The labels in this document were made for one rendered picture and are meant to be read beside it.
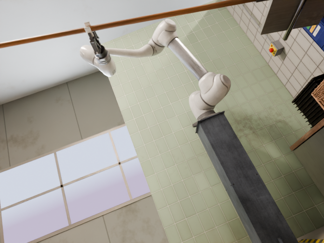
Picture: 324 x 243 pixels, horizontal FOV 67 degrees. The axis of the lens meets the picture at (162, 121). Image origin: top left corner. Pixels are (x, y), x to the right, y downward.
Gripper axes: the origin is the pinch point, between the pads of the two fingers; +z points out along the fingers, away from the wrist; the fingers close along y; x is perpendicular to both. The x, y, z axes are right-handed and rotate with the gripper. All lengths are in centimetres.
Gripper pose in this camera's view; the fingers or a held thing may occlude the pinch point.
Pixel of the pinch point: (88, 29)
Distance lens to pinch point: 149.8
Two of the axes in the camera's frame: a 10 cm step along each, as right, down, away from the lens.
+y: 1.3, 9.0, -4.1
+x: -9.9, 1.6, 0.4
